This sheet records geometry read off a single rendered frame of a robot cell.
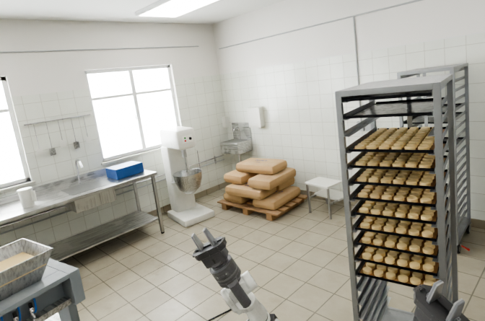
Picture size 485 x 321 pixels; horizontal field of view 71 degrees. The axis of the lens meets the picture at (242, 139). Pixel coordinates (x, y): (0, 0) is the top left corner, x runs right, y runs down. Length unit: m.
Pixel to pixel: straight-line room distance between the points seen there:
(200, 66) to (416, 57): 3.45
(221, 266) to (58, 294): 0.96
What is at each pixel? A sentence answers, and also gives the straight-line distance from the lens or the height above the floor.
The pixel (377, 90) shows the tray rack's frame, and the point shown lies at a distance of 1.80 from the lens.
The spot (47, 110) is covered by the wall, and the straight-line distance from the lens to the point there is 5.01.
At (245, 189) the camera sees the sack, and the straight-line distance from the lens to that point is 4.97.
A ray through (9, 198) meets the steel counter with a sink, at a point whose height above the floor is 0.94.
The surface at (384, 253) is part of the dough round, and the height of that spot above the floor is 0.88.
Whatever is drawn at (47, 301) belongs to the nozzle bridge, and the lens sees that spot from 1.94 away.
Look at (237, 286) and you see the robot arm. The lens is 1.23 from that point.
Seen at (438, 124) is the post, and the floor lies 1.63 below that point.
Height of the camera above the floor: 1.94
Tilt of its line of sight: 10 degrees down
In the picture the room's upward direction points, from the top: 7 degrees counter-clockwise
